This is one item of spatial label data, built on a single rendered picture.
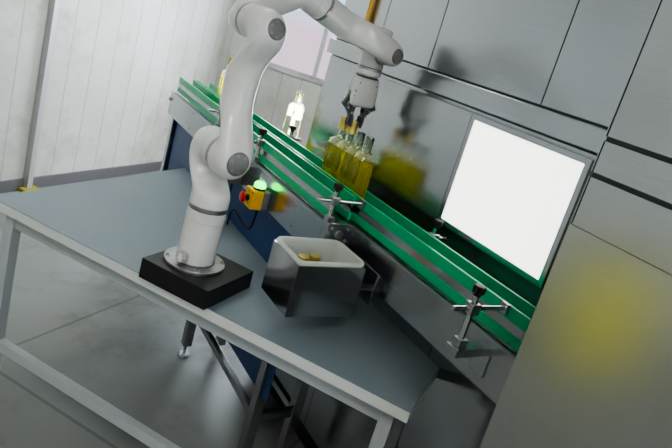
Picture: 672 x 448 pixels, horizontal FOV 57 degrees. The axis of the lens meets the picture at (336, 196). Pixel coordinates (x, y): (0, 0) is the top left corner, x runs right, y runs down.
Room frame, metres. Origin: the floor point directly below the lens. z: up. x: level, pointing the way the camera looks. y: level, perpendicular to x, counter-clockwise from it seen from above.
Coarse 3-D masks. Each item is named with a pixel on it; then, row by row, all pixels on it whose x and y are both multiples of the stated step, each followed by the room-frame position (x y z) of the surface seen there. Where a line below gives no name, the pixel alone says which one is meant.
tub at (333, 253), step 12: (288, 240) 1.69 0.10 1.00; (300, 240) 1.71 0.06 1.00; (312, 240) 1.73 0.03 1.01; (324, 240) 1.76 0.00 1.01; (336, 240) 1.78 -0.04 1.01; (288, 252) 1.59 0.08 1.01; (300, 252) 1.71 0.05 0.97; (312, 252) 1.73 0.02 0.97; (324, 252) 1.76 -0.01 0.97; (336, 252) 1.77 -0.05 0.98; (348, 252) 1.72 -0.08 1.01; (300, 264) 1.55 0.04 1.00; (312, 264) 1.55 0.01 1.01; (324, 264) 1.57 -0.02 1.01; (336, 264) 1.59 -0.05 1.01; (348, 264) 1.62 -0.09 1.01; (360, 264) 1.64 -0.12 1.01
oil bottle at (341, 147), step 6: (342, 144) 2.06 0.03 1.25; (348, 144) 2.06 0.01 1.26; (336, 150) 2.08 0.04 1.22; (342, 150) 2.05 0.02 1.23; (336, 156) 2.07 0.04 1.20; (342, 156) 2.05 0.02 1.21; (336, 162) 2.06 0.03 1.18; (330, 168) 2.09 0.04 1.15; (336, 168) 2.06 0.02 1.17; (330, 174) 2.08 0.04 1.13; (336, 174) 2.05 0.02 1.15
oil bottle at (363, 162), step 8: (360, 152) 1.98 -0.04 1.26; (360, 160) 1.96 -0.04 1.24; (368, 160) 1.97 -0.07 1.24; (352, 168) 1.98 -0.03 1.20; (360, 168) 1.95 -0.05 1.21; (368, 168) 1.97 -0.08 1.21; (352, 176) 1.97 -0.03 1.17; (360, 176) 1.96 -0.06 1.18; (368, 176) 1.98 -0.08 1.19; (352, 184) 1.96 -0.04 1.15; (360, 184) 1.96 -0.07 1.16; (360, 192) 1.97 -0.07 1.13
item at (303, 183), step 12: (180, 84) 3.27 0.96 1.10; (192, 96) 3.08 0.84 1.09; (204, 96) 2.92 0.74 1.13; (204, 108) 2.90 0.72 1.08; (216, 108) 2.77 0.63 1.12; (216, 120) 2.74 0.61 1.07; (264, 144) 2.30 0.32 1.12; (264, 156) 2.28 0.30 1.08; (276, 156) 2.20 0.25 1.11; (276, 168) 2.18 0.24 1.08; (288, 168) 2.10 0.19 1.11; (300, 168) 2.04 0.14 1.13; (288, 180) 2.08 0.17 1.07; (300, 180) 2.02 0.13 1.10; (312, 180) 1.96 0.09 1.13; (300, 192) 2.00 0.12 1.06; (312, 192) 1.95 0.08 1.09; (324, 192) 1.88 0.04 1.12; (312, 204) 1.92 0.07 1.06; (324, 204) 1.87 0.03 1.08
